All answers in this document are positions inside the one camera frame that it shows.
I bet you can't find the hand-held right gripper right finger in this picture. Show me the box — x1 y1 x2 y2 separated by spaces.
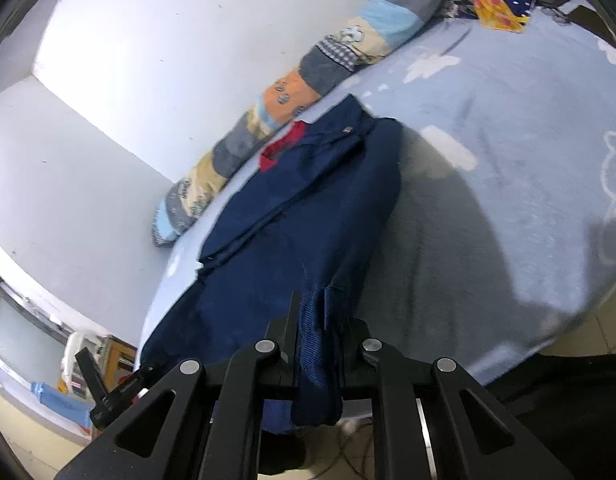
343 320 574 480

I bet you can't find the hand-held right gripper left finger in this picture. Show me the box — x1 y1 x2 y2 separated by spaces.
52 290 301 480

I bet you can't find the navy blue work jacket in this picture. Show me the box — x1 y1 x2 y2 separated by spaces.
138 94 403 436

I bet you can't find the wooden shelf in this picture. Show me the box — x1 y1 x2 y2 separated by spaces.
102 337 139 386

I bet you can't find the white plastic chair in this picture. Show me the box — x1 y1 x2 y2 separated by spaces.
62 330 104 392

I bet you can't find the blue cloth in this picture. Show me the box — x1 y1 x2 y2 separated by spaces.
30 381 91 416

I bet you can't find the glass door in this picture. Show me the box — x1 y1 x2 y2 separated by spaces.
0 280 71 411

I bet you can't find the person's black clothing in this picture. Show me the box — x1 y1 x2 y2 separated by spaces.
488 350 616 480

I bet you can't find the light blue cloud blanket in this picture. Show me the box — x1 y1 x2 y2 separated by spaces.
138 0 616 418

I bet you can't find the rolled patchwork quilt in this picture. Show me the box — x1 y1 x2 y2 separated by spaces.
152 0 469 248

